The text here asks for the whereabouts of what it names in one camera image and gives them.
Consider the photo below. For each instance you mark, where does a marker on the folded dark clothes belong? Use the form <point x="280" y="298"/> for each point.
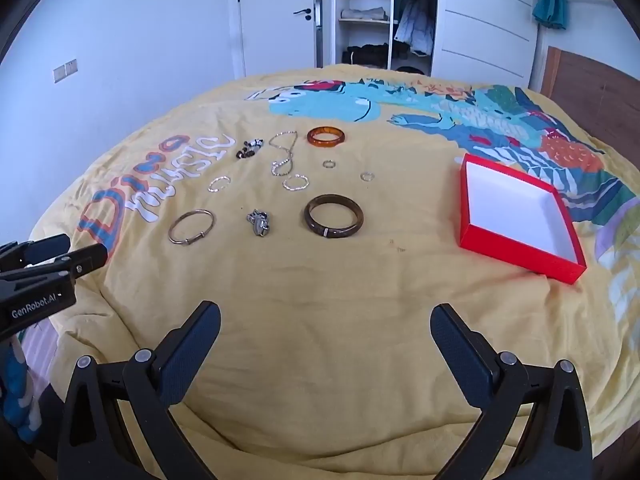
<point x="367" y="54"/>

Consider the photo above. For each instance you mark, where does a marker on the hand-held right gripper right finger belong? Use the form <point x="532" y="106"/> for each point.
<point x="457" y="355"/>

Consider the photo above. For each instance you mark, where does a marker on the plain silver bangle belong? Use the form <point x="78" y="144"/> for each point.
<point x="192" y="241"/>

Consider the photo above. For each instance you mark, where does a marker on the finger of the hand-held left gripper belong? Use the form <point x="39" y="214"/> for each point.
<point x="85" y="260"/>
<point x="40" y="250"/>

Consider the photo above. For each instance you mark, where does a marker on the folded beige clothes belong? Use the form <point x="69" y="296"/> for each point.
<point x="364" y="13"/>

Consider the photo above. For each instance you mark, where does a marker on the wooden headboard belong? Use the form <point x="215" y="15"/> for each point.
<point x="590" y="85"/>

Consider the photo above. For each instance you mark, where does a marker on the yellow printed blanket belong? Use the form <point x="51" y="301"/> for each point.
<point x="310" y="285"/>

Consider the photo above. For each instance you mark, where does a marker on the dark brown bangle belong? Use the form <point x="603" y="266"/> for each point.
<point x="332" y="233"/>

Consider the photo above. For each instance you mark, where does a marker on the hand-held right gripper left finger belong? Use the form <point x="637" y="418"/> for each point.
<point x="192" y="355"/>

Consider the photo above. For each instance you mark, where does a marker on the wall switch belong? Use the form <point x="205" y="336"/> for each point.
<point x="65" y="71"/>

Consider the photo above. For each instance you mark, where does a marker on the white wardrobe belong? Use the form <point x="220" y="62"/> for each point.
<point x="480" y="20"/>

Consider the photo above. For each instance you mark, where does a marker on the hanging jackets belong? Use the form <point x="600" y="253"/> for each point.
<point x="417" y="15"/>

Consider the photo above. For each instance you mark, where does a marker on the dark bag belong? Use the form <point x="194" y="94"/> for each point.
<point x="412" y="69"/>

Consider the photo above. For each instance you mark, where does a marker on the white door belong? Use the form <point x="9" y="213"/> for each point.
<point x="280" y="35"/>

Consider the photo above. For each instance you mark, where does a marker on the amber bangle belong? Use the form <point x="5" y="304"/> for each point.
<point x="325" y="144"/>

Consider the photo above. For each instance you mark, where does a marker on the red cardboard box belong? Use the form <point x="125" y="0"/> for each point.
<point x="515" y="255"/>

